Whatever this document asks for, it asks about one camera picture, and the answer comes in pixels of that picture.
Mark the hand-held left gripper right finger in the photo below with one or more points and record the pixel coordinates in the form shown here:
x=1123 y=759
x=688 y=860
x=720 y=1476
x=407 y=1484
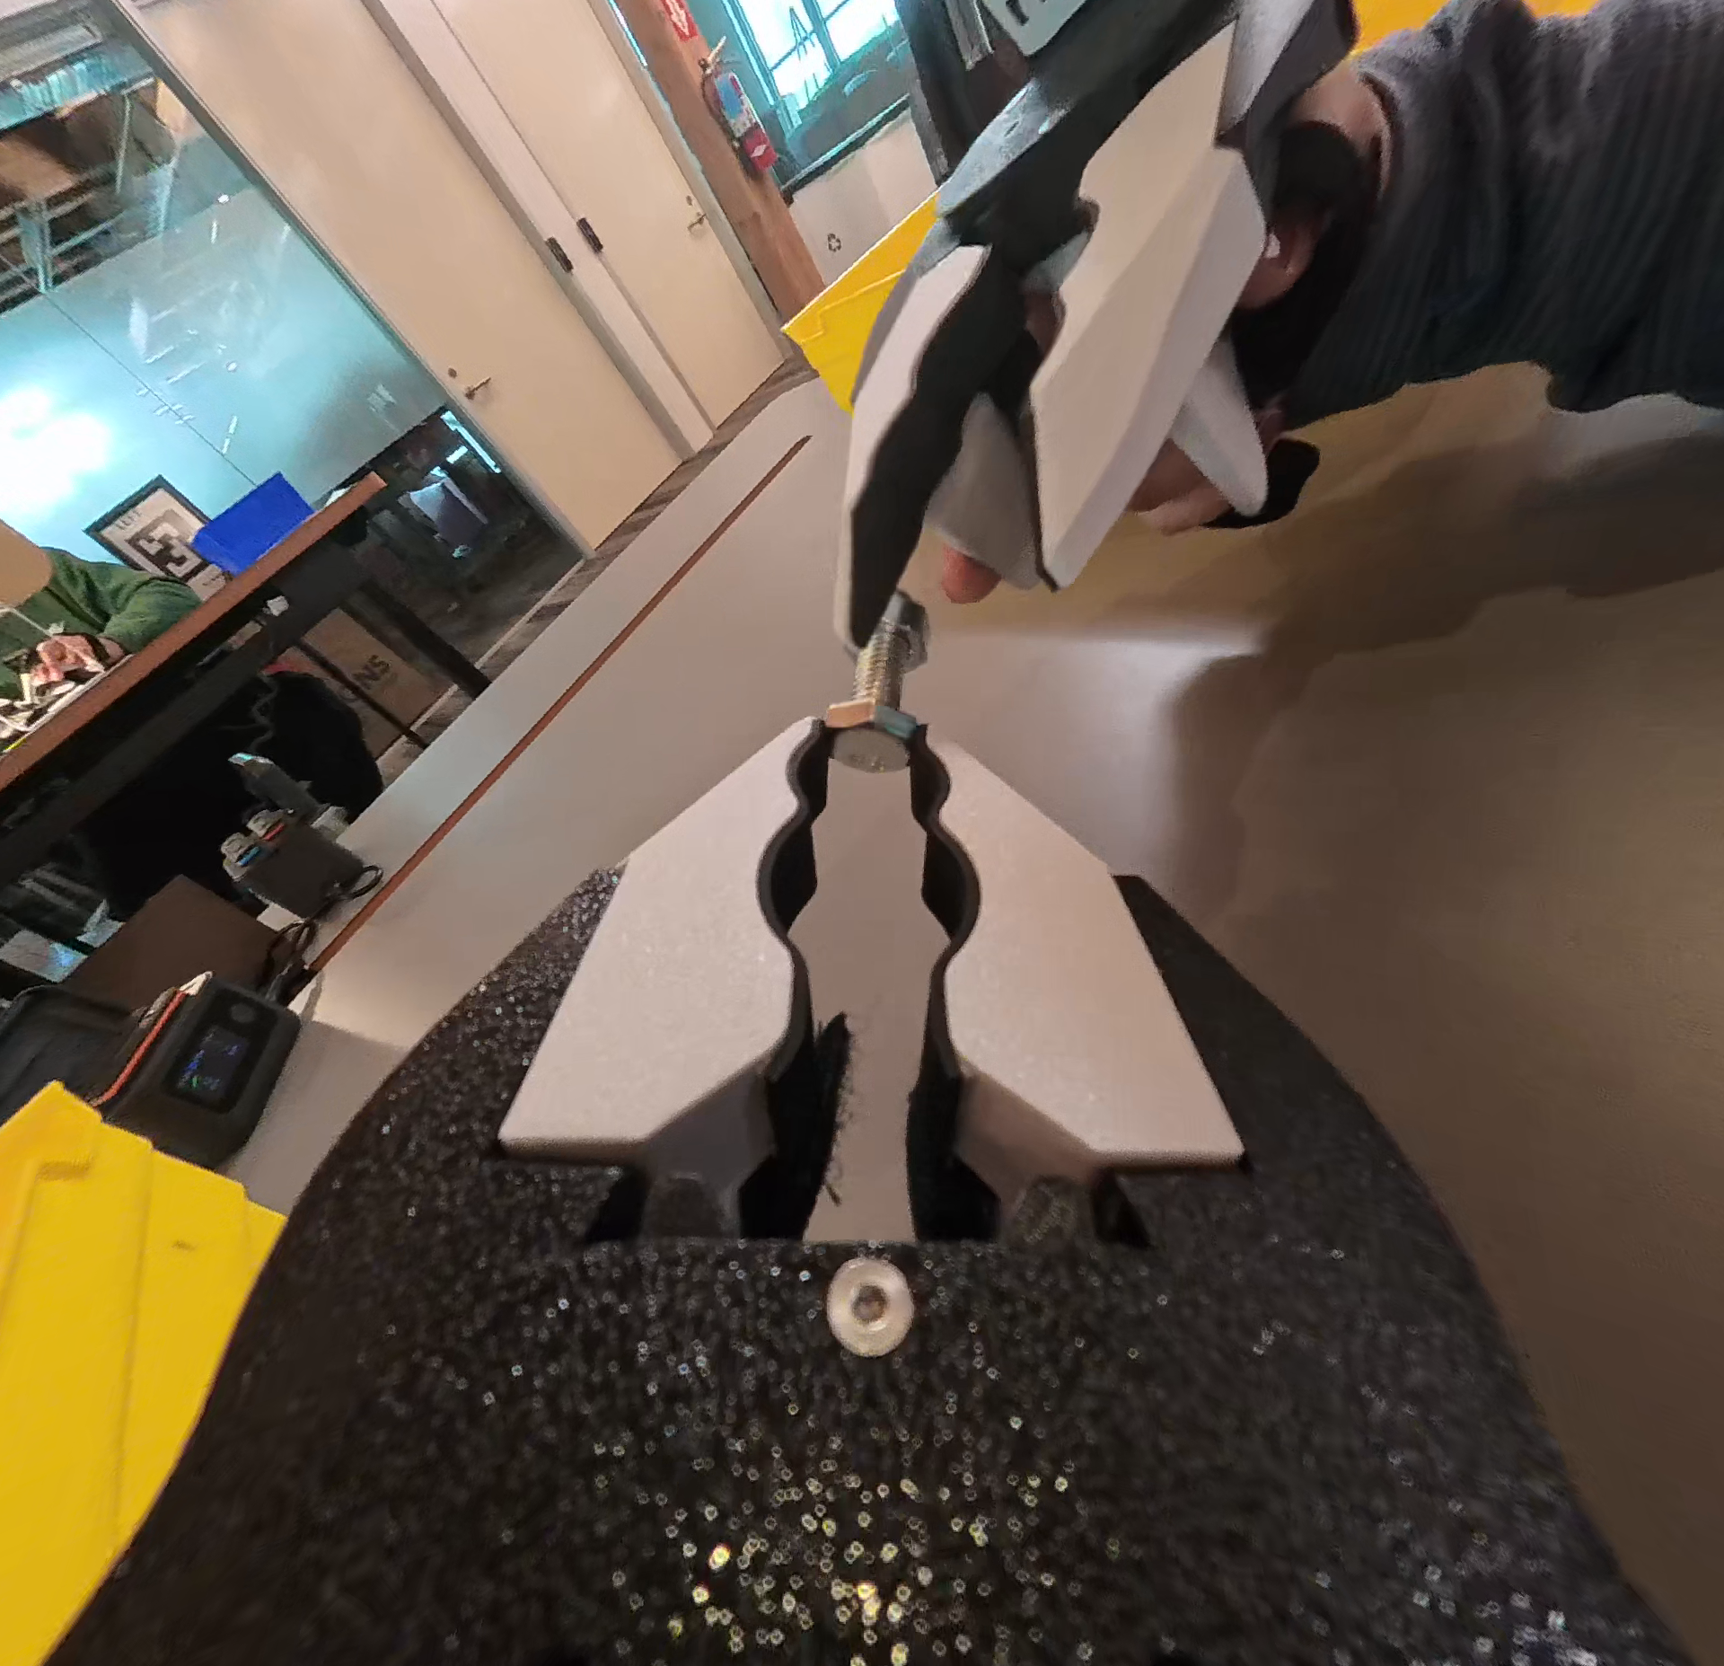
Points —
x=1078 y=1007

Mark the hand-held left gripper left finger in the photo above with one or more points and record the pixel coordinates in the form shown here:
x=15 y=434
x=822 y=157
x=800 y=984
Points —
x=647 y=980

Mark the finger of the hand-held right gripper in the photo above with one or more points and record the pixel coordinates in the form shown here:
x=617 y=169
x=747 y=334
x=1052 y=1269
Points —
x=1147 y=306
x=897 y=387

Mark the steel hex nut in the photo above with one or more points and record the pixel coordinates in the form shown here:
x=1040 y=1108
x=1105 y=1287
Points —
x=911 y=629

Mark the steel hex bolt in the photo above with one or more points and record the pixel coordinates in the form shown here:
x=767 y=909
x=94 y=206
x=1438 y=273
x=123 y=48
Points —
x=877 y=683

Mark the person's right forearm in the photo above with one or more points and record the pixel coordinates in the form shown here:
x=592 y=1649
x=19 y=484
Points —
x=1550 y=184

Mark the person's right hand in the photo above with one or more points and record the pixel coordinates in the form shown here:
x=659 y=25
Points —
x=1314 y=259

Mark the yellow plastic bin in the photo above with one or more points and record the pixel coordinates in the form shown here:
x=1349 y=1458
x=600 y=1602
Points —
x=850 y=334
x=96 y=1356

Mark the black hanging jacket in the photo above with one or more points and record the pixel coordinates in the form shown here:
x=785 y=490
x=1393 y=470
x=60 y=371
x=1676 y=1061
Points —
x=938 y=78

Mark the white recycling bin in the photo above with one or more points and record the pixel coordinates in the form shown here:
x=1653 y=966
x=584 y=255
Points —
x=863 y=206

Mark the window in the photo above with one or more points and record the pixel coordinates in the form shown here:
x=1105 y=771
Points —
x=808 y=9

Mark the red fire extinguisher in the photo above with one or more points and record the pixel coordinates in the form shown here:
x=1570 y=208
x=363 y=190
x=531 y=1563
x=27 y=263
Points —
x=732 y=102

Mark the wooden pillar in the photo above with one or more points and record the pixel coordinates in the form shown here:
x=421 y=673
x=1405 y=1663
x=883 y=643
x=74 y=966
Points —
x=674 y=117

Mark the dark grey pouch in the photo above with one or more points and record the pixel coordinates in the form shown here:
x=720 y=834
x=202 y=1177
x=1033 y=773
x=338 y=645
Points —
x=304 y=866

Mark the white door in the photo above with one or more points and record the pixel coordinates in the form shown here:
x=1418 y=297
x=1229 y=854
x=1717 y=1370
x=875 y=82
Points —
x=405 y=212
x=594 y=145

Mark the black backpack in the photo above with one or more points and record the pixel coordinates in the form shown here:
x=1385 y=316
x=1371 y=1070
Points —
x=324 y=738

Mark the grey handheld device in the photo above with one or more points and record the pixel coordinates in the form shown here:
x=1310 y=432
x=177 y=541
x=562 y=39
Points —
x=277 y=785

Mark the printed cardboard box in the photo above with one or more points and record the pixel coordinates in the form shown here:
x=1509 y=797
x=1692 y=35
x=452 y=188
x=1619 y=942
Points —
x=358 y=671

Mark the black device with screen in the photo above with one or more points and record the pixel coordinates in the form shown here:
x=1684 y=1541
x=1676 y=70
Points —
x=202 y=1135

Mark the plain brown cardboard box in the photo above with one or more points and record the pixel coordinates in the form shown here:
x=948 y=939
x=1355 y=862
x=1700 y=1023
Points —
x=177 y=939

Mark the blue plastic box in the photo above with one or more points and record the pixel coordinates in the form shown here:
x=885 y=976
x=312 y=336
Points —
x=257 y=529

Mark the black zip case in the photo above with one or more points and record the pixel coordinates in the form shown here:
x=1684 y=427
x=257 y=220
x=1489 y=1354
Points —
x=55 y=1061

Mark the framed black-white tag poster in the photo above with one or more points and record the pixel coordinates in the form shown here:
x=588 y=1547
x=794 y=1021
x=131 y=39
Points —
x=143 y=521

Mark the glass partition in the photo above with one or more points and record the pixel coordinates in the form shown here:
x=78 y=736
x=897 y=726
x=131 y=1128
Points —
x=202 y=320

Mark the wooden desk with black frame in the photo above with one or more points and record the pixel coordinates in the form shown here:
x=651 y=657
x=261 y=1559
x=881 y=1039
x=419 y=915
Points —
x=202 y=623

